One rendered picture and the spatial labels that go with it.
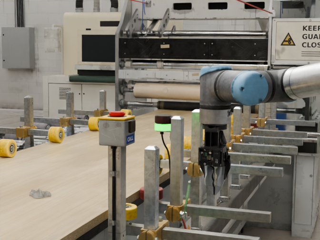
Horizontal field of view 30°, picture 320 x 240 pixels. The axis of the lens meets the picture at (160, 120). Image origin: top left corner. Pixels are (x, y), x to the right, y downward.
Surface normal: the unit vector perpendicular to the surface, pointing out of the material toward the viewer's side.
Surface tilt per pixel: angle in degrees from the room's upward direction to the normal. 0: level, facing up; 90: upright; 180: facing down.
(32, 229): 0
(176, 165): 90
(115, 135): 90
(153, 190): 90
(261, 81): 90
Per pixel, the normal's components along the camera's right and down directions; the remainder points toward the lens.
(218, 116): 0.14, 0.12
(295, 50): -0.33, 0.11
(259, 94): 0.44, 0.11
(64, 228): 0.01, -0.99
